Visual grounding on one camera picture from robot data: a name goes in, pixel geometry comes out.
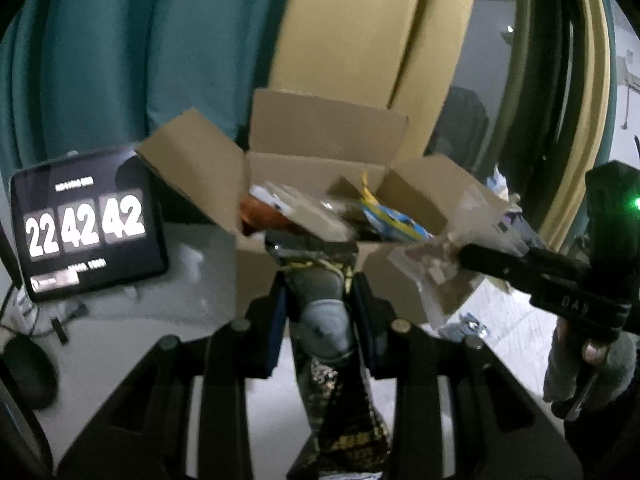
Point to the tablet with clock display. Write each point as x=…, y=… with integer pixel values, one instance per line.
x=85, y=230

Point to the dark glass window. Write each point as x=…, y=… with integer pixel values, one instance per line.
x=480, y=60

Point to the black round speaker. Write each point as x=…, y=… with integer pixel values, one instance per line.
x=27, y=372

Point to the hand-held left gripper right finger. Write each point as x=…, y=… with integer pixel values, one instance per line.
x=363, y=332

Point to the small blue silver snack packet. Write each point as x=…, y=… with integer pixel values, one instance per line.
x=462, y=327

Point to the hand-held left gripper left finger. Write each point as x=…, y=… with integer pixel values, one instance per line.
x=278, y=332

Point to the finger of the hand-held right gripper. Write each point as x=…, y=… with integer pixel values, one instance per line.
x=510, y=262

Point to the orange snack packet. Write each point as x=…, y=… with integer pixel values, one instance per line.
x=260, y=217

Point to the black usb adapter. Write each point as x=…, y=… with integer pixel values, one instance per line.
x=59, y=331

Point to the yellow curtain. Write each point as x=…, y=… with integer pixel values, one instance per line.
x=370, y=30

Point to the blue yellow snack packet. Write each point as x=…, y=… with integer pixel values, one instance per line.
x=395, y=220

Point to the teal curtain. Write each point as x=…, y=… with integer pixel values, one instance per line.
x=607, y=70
x=125, y=50

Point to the cardboard box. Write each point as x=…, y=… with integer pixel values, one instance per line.
x=310, y=130

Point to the black gold snack packet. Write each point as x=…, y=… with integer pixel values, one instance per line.
x=332, y=400

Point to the clear packet with brown snack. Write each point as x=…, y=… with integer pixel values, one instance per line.
x=435, y=280

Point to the white quilted table cover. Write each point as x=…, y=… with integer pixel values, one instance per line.
x=200, y=272

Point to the person's right hand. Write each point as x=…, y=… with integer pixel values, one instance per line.
x=595, y=375

